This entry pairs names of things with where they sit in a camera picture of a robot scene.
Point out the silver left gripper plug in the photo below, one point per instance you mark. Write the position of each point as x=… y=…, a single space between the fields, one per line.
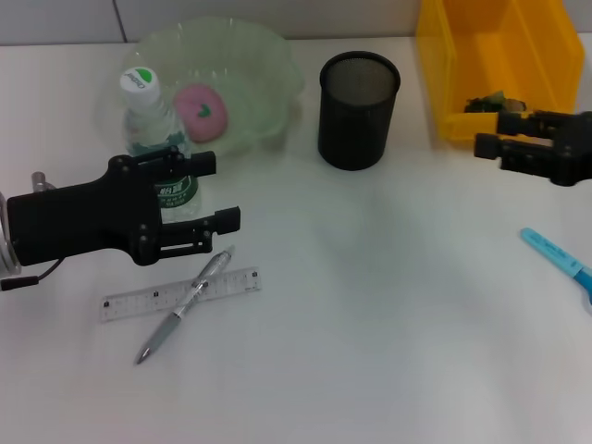
x=41 y=181

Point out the pink peach toy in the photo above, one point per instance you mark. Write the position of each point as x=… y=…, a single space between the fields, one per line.
x=203 y=122

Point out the green glass fruit bowl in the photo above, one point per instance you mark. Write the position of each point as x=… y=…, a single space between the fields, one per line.
x=259 y=69

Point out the black mesh pen holder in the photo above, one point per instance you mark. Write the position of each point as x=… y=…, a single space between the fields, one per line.
x=353 y=129

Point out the blue scissors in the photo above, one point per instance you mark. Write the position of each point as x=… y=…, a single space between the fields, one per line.
x=555 y=254

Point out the clear plastic ruler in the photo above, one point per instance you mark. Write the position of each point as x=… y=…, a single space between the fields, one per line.
x=134 y=300

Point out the yellow plastic bin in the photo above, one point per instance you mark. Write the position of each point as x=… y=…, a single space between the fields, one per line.
x=490 y=55

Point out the silver ballpoint pen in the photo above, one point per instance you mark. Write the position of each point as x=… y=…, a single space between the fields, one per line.
x=171 y=319

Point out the green plastic wrapper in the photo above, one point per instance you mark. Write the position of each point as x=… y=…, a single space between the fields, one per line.
x=490 y=104

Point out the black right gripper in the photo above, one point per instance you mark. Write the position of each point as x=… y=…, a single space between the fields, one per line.
x=575 y=148

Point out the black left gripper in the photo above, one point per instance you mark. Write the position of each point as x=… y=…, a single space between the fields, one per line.
x=78 y=222

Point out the clear bottle green label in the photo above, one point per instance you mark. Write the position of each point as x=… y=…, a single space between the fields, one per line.
x=139 y=85

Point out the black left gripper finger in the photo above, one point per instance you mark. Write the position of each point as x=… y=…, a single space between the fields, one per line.
x=229 y=220

